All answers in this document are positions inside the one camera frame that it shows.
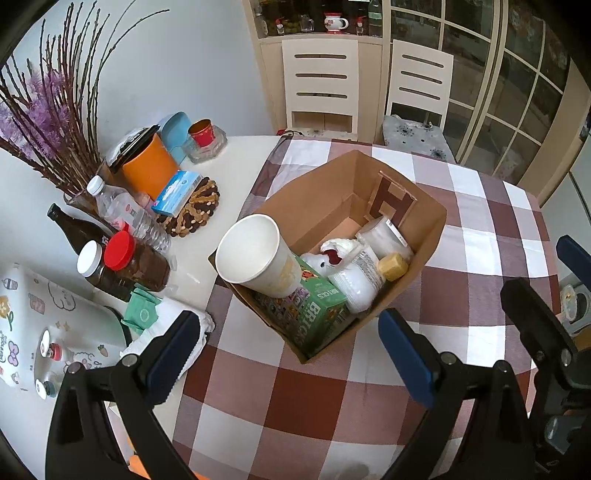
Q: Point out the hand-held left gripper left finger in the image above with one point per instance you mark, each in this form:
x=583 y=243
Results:
x=173 y=357

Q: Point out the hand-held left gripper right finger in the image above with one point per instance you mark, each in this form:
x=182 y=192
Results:
x=406 y=360

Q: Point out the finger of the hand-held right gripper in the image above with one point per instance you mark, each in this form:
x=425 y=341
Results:
x=535 y=323
x=575 y=261

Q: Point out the white plastic bottle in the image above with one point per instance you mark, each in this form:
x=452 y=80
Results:
x=355 y=286

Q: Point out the yellow block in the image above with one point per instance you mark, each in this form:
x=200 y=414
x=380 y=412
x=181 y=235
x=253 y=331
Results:
x=393 y=266

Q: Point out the green toy bricks box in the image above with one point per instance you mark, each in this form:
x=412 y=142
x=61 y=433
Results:
x=323 y=302

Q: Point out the clear plastic jar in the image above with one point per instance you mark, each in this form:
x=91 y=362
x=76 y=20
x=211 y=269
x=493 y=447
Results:
x=381 y=235

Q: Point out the white paper cup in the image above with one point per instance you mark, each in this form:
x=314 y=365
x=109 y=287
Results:
x=249 y=249

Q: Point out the brown cardboard box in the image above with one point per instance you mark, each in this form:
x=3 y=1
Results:
x=332 y=198

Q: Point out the blue plastic container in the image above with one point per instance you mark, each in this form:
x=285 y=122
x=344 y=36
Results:
x=175 y=134

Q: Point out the white cloth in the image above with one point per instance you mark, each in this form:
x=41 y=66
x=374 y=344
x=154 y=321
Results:
x=152 y=332

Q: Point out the white round dish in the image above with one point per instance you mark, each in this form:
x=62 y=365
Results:
x=575 y=300

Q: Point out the green sachet packets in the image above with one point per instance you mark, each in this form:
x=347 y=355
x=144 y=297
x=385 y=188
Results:
x=143 y=314

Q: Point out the red-capped brown jar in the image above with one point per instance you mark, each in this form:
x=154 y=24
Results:
x=143 y=267

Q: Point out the white-capped brown jar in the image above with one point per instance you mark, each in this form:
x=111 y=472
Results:
x=99 y=270

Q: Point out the brown white checkered tablecloth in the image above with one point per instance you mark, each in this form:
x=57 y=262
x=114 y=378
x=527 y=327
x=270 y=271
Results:
x=461 y=221

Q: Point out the white sticker-covered appliance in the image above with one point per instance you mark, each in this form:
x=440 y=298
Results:
x=60 y=314

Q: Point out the brown beaded trivet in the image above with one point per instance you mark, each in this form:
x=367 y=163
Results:
x=198 y=212

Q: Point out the clear plastic water bottle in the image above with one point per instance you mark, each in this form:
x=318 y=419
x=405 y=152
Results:
x=124 y=212

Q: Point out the small pink bottle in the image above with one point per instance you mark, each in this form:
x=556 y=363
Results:
x=144 y=201

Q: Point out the dark brown glass bottle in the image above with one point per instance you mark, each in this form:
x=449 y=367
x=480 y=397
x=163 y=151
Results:
x=76 y=226

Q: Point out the blue tissue pack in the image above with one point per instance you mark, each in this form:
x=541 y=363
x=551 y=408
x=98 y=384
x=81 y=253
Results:
x=178 y=191

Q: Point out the glass vase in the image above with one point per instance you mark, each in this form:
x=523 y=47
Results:
x=81 y=202

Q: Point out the glass-paned door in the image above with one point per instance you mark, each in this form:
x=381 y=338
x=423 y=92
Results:
x=508 y=92

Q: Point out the orange canister black lid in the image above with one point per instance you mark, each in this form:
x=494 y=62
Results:
x=147 y=166

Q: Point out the grey floral chair cushion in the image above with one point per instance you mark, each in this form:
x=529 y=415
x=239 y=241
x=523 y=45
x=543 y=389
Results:
x=415 y=136

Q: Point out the clear glass dish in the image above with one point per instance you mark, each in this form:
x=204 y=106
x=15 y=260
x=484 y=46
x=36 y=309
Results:
x=207 y=152

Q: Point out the red cup gold rim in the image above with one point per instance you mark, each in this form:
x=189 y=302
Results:
x=201 y=134

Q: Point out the cream slatted chair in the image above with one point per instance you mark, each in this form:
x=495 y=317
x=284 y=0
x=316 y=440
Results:
x=321 y=92
x=420 y=87

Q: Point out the purple artificial flowers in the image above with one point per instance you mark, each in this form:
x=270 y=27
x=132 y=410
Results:
x=41 y=106

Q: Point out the bundle of dry branches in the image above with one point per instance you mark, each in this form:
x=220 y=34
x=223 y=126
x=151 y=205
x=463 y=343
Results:
x=64 y=92

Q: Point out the cream display cabinet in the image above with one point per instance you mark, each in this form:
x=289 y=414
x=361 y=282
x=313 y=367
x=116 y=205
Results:
x=272 y=69

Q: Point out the white red mug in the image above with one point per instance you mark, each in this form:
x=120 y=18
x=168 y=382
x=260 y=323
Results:
x=334 y=23

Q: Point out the small glass mug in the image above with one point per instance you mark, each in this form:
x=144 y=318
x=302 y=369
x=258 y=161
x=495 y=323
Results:
x=306 y=23

